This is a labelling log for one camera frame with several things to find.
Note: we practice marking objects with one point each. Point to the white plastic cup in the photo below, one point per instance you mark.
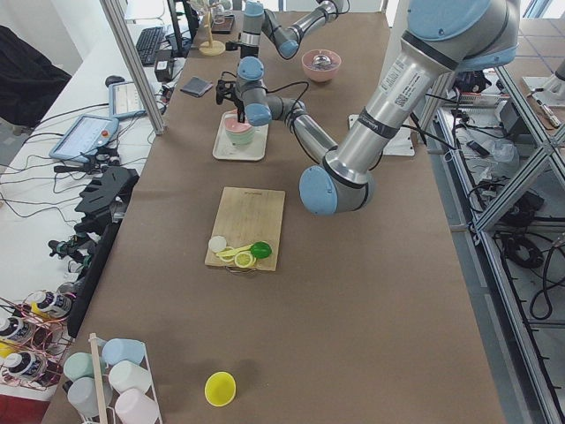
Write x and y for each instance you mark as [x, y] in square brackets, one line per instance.
[126, 375]

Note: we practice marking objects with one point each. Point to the green plastic cup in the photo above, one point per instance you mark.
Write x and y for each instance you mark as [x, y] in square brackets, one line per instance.
[79, 365]

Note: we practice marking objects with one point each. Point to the cream rectangular tray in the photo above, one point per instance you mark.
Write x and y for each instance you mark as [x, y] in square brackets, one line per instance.
[253, 152]

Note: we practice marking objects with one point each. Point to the blue plastic cup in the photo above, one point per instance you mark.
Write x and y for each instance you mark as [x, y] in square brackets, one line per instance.
[118, 349]

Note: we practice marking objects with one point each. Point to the grey folded cloth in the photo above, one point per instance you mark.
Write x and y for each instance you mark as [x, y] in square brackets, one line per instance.
[196, 87]

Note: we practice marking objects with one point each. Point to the green bowl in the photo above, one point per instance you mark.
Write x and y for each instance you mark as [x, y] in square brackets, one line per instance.
[241, 139]

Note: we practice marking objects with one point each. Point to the toy lemon slice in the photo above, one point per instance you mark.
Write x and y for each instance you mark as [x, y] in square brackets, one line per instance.
[244, 260]

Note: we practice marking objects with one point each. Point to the large pink bowl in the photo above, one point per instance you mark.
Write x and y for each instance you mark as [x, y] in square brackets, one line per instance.
[320, 65]

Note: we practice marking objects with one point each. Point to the copper wire bottle basket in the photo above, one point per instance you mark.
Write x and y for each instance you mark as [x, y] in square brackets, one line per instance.
[34, 339]

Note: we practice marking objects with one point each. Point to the wooden mug tree stand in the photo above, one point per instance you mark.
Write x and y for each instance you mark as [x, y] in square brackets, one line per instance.
[210, 10]

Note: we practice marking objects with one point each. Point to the blue teach pendant tablet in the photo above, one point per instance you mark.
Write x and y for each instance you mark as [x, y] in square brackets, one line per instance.
[84, 138]

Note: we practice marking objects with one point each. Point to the black power adapter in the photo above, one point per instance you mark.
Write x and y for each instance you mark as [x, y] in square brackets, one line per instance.
[164, 65]

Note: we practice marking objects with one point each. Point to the black slotted rack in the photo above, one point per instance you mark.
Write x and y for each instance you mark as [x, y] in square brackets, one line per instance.
[96, 199]

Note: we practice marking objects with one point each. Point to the yellow plastic cup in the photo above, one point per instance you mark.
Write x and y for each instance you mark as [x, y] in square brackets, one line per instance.
[220, 389]

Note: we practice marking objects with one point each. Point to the grey plastic cup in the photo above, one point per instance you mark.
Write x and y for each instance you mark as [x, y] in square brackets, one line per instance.
[82, 396]

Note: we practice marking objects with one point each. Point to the white round toy slice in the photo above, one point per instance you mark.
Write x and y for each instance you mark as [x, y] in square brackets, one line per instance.
[217, 243]

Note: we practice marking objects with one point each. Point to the small pink bowl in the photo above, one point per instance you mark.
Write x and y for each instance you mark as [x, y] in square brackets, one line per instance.
[235, 127]

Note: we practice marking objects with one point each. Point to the aluminium frame post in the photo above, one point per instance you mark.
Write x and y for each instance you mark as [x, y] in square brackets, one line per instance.
[114, 15]

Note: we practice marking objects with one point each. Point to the white wire cup rack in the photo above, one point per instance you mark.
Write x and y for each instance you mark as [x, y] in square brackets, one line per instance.
[106, 395]

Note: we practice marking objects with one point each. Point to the black keyboard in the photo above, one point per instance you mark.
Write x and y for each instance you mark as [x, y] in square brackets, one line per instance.
[148, 44]

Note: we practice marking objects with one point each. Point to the green toy lime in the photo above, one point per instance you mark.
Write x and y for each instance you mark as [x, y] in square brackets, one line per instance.
[261, 250]

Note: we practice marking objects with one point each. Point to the bamboo cutting board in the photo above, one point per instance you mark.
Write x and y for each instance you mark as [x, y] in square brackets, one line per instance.
[249, 215]

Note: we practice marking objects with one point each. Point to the pink plastic cup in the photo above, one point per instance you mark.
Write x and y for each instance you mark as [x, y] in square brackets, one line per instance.
[135, 407]

